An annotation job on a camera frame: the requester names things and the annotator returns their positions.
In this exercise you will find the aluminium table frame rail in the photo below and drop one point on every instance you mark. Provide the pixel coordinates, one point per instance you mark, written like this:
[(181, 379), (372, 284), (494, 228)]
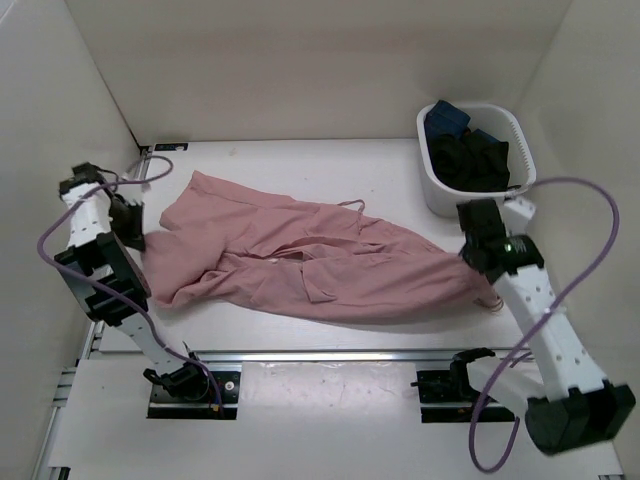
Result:
[(405, 355)]

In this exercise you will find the blue folded garment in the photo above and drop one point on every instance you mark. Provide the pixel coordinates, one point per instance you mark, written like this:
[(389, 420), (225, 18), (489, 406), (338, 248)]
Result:
[(445, 121)]

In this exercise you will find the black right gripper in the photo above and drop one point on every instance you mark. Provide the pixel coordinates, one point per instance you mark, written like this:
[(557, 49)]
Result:
[(461, 254)]

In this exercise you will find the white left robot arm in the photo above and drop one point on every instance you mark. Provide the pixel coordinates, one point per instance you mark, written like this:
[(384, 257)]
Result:
[(106, 222)]

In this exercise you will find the pink trousers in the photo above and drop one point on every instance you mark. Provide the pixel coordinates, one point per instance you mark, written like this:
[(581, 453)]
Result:
[(317, 261)]

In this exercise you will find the black folded garment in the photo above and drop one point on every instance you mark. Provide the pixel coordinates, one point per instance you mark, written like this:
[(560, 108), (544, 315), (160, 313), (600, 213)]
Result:
[(471, 168)]

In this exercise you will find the white plastic basket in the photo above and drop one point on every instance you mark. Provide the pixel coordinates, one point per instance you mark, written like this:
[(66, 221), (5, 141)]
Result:
[(499, 123)]

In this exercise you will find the blue label sticker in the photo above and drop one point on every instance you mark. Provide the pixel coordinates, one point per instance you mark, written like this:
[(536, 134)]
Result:
[(170, 147)]

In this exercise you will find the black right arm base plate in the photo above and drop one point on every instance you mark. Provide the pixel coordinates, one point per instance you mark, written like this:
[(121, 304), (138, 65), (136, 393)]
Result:
[(441, 401)]

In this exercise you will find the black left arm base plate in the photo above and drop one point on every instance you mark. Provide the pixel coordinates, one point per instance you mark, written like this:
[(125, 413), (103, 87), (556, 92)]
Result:
[(190, 395)]

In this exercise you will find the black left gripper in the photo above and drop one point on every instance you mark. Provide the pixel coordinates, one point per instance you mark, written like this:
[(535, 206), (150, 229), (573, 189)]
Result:
[(134, 236)]

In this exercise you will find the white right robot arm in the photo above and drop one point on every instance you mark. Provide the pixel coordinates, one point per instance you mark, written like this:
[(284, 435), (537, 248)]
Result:
[(548, 381)]

